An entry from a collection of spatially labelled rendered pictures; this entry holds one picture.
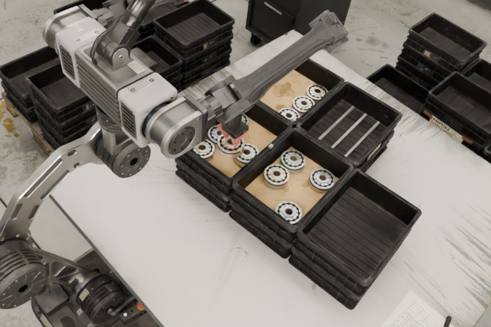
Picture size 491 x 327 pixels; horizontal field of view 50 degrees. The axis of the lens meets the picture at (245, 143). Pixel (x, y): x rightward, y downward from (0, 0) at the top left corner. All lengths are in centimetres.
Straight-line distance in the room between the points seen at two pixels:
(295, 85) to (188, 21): 109
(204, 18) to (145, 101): 207
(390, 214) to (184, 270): 82
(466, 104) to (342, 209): 140
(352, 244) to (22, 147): 210
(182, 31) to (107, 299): 170
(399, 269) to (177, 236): 87
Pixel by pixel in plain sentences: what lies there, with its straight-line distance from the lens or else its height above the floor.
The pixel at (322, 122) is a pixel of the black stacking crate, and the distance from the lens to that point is 238.
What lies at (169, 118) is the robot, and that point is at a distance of 137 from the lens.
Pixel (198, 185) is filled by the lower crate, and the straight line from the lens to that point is 218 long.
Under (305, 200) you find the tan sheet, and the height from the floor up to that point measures 83.
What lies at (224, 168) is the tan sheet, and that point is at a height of 83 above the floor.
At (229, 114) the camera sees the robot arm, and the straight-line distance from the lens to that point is 149.
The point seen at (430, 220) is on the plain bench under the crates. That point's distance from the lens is 237.
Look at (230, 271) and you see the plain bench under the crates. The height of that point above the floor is 70.
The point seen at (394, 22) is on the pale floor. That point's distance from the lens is 460.
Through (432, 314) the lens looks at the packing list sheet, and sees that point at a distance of 215.
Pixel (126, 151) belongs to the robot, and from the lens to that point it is 170.
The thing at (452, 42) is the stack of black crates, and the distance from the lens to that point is 371.
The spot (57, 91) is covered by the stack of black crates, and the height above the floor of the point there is 49.
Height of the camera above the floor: 250
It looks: 49 degrees down
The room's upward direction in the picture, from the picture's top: 9 degrees clockwise
